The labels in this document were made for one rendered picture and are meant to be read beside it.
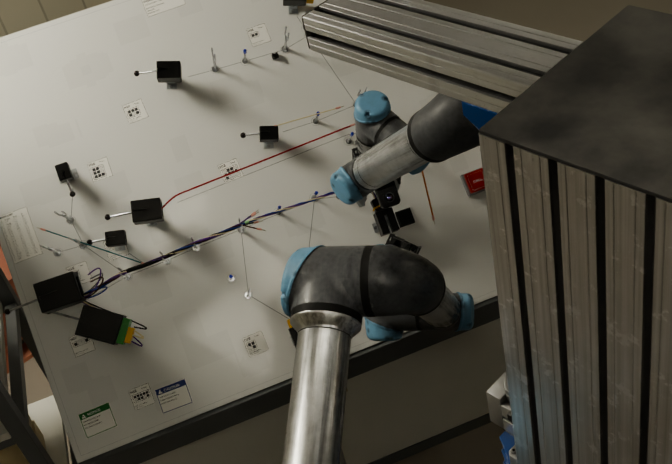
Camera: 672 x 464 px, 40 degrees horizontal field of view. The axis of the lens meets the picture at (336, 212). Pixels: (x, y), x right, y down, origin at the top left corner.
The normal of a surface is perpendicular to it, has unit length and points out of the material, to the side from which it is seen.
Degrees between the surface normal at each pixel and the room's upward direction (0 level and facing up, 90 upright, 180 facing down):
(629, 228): 90
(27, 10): 90
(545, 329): 90
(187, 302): 45
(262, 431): 90
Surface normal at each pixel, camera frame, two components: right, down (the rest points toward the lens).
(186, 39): 0.10, -0.15
